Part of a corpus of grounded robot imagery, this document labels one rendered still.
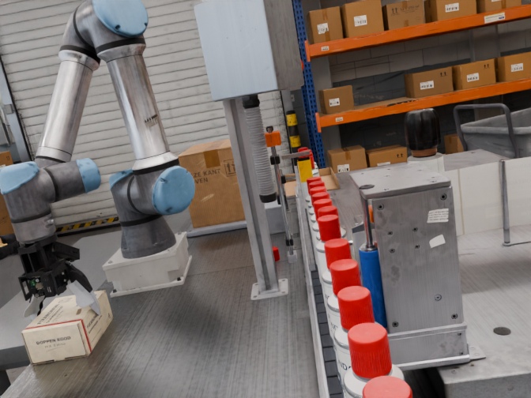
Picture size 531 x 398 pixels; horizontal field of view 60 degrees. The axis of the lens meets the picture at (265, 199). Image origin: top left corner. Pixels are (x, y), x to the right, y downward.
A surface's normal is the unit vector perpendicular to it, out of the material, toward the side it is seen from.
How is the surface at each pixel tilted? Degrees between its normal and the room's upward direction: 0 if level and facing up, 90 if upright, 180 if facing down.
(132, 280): 90
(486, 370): 0
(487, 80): 90
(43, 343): 90
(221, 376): 0
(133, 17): 80
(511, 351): 0
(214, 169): 90
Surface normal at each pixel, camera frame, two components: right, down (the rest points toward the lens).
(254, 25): -0.59, 0.29
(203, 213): -0.03, 0.24
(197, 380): -0.18, -0.96
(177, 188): 0.75, 0.11
